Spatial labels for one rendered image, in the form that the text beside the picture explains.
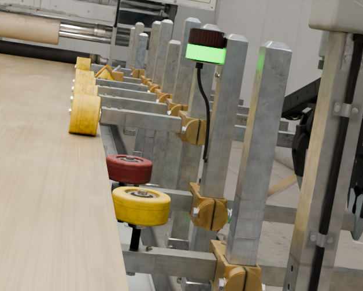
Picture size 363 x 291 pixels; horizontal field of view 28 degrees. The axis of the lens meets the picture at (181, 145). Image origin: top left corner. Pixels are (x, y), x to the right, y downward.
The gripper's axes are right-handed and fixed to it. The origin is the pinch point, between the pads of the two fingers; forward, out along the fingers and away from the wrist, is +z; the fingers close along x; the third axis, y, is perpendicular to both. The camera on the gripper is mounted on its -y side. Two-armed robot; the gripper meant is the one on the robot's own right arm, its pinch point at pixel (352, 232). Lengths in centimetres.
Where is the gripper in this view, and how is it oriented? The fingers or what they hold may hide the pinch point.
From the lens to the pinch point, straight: 135.2
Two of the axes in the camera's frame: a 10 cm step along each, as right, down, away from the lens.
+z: -1.4, 9.8, 1.5
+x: -1.4, -1.7, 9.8
